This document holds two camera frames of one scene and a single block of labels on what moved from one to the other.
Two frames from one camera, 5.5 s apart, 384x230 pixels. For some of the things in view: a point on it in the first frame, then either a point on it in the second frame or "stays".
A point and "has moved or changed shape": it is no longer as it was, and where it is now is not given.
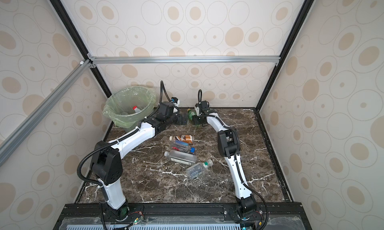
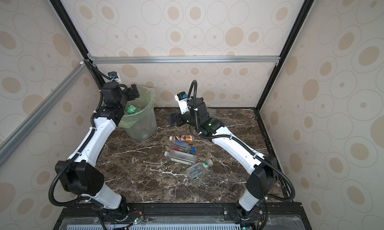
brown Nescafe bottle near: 185,138 stays
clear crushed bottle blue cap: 183,146 stays
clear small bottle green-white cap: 198,169 stays
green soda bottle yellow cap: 191,113 has moved or changed shape
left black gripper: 179,117 -> 132,95
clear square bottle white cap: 181,157 stays
